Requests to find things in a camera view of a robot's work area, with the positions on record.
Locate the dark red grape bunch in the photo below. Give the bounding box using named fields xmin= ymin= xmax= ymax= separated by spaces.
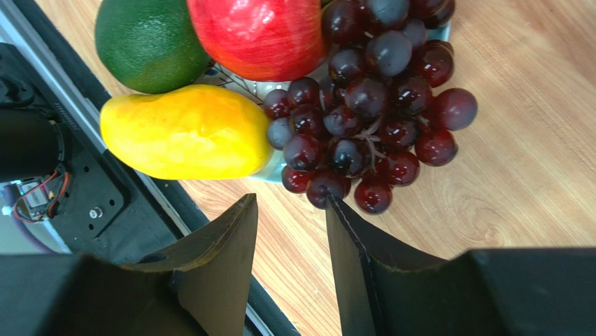
xmin=264 ymin=1 xmax=478 ymax=214

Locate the yellow orange mango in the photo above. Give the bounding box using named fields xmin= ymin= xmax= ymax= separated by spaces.
xmin=99 ymin=84 xmax=274 ymax=180

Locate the red apple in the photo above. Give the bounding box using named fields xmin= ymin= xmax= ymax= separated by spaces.
xmin=187 ymin=0 xmax=330 ymax=82

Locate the light blue plate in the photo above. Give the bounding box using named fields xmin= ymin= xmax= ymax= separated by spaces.
xmin=193 ymin=20 xmax=453 ymax=185

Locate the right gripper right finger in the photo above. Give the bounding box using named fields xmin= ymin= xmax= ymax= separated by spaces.
xmin=326 ymin=196 xmax=595 ymax=335

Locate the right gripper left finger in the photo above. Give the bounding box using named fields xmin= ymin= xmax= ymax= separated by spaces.
xmin=1 ymin=194 xmax=258 ymax=335

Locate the green lime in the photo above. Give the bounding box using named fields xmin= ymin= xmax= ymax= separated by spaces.
xmin=94 ymin=0 xmax=211 ymax=94

